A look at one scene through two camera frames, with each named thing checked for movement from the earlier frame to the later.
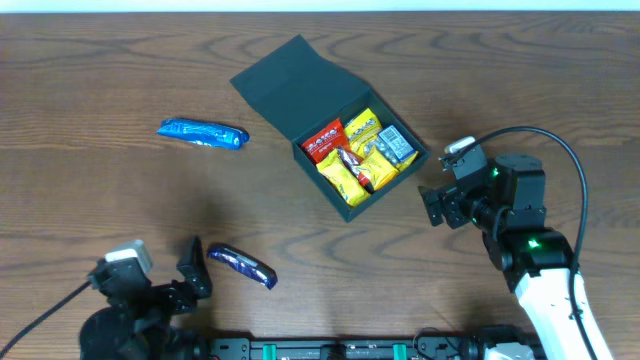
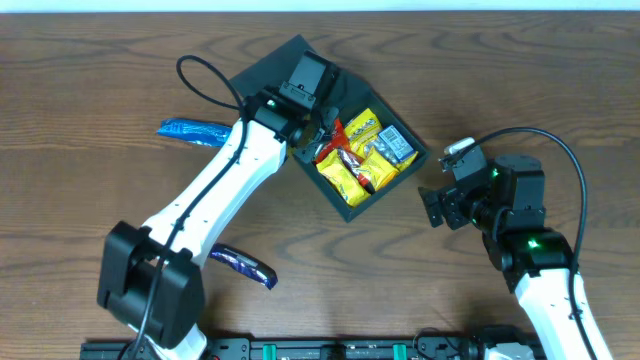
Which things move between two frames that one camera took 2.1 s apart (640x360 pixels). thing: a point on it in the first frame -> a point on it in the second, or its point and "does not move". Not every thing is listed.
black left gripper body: x=176 y=291 -> x=314 y=133
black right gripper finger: x=432 y=201 does not move
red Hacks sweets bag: x=326 y=143 does not move
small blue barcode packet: x=397 y=142 does not move
